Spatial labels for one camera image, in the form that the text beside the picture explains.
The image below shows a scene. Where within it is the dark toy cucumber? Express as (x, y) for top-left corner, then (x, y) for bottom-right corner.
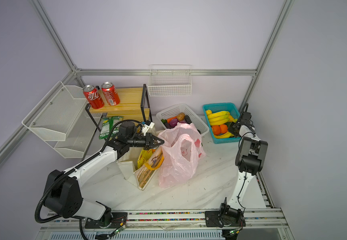
(184, 115), (192, 124)

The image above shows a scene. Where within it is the red cola can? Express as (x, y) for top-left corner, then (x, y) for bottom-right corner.
(101, 82), (120, 106)
(82, 85), (104, 109)

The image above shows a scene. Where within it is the yellow chips bag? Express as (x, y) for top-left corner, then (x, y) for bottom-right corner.
(137, 149), (153, 170)

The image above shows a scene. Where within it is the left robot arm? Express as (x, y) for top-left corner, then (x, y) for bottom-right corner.
(34, 120), (164, 228)

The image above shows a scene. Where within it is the teal plastic basket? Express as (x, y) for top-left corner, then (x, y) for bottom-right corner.
(202, 103), (240, 144)

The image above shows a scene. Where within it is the red cola can right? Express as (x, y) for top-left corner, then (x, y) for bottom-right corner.
(101, 82), (120, 106)

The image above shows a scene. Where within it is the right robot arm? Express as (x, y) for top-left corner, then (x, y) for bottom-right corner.
(217, 103), (268, 228)

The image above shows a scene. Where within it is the orange toy carrot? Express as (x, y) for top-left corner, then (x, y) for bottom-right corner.
(167, 117), (176, 123)

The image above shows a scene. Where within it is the green snack bag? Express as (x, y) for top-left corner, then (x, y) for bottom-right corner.
(99, 116), (123, 140)

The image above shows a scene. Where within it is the white mesh tiered rack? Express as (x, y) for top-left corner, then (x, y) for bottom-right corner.
(22, 82), (102, 159)

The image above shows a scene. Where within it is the red cola can left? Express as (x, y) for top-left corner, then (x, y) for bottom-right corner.
(82, 85), (104, 109)

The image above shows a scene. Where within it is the brown toy potato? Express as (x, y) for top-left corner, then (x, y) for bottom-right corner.
(176, 113), (185, 122)

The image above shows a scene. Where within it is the white plastic basket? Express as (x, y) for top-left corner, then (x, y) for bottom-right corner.
(156, 104), (209, 137)

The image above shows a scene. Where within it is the pink plastic grocery bag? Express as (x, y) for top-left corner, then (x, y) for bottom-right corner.
(158, 123), (206, 189)

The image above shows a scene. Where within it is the white wire wall basket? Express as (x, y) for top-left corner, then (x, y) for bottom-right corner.
(147, 65), (192, 97)

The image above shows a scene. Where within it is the white canvas tote bag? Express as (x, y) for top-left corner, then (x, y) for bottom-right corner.
(116, 128), (165, 191)

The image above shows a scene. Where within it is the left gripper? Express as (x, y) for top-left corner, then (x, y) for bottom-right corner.
(128, 132), (164, 151)

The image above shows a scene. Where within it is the purple toy onion left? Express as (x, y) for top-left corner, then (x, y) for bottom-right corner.
(169, 118), (179, 128)

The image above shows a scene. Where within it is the toy orange fruit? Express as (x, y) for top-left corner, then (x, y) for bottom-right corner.
(219, 124), (228, 135)

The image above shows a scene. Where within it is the wooden black-frame shelf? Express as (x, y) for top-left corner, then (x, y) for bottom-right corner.
(85, 85), (152, 130)

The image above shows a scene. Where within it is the yellow toy banana bunch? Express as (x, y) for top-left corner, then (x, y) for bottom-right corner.
(207, 111), (230, 126)

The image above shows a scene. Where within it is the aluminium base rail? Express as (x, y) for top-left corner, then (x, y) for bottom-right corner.
(36, 209), (294, 240)

